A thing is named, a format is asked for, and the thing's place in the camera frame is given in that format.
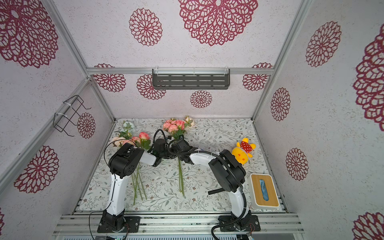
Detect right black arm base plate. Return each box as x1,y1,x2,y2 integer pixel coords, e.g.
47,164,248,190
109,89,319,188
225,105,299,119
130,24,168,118
220,216,261,232

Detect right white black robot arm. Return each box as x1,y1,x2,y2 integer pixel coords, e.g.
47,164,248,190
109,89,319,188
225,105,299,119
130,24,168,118
167,139,252,240

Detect blue tool on tray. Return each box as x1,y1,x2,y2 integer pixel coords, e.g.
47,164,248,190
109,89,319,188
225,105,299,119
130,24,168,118
260,180,269,201

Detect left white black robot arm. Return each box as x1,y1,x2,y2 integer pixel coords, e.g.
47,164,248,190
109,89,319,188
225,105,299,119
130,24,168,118
97,129,172,235

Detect black wire wall rack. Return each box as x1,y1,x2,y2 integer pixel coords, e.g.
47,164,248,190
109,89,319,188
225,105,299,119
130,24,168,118
52,95,91,137

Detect yellow plush toy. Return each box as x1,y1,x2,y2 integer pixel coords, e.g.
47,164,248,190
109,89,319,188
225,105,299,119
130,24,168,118
232,138,257,165

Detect dark grey wall shelf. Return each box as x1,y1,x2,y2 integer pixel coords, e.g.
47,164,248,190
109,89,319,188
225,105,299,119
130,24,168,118
152,69,231,90

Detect pink rose bouquet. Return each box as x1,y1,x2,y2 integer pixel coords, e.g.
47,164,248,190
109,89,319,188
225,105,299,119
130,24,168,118
163,116,195,196
111,121,151,205

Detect wooden tray white rim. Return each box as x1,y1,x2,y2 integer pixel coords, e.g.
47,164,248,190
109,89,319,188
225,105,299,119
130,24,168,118
249,173,280,210

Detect black wristwatch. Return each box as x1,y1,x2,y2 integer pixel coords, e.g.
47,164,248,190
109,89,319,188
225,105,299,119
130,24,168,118
208,188,225,195

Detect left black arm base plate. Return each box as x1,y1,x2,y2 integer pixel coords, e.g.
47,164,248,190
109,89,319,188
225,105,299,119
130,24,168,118
97,217,141,234

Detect floral patterned table mat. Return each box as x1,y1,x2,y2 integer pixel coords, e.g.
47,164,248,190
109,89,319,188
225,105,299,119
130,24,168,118
78,119,259,212

